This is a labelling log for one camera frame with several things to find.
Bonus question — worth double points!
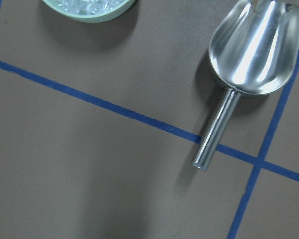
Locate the green bowl with ice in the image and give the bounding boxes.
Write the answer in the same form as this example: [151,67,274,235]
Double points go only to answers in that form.
[44,0,134,23]

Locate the metal ice scoop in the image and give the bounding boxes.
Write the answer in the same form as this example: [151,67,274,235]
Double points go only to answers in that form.
[192,0,299,171]

